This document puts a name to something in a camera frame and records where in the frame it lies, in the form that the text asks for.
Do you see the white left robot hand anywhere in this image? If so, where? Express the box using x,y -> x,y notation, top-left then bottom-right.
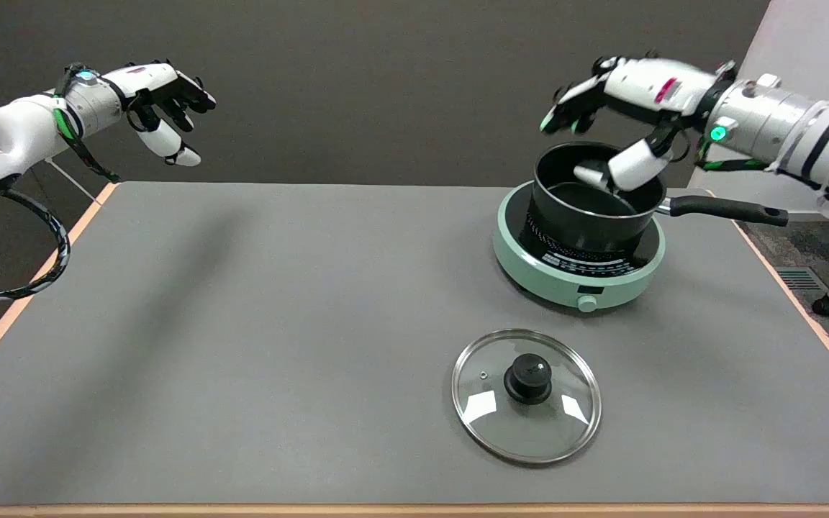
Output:
122,60 -> 217,168

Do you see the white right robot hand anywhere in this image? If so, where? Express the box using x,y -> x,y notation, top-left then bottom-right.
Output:
540,54 -> 738,195

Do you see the black pot with handle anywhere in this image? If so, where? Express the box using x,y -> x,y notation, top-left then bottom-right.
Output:
530,142 -> 789,254

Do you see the green induction cooker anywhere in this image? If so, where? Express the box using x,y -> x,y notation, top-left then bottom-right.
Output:
492,180 -> 667,314

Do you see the grey floor vent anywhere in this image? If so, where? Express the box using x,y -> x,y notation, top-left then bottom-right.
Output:
774,266 -> 829,292

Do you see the glass lid with black knob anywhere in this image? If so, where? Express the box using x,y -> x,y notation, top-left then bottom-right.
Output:
451,329 -> 602,465

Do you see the black braided cable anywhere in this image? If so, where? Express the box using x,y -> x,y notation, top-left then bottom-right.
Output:
0,186 -> 71,304

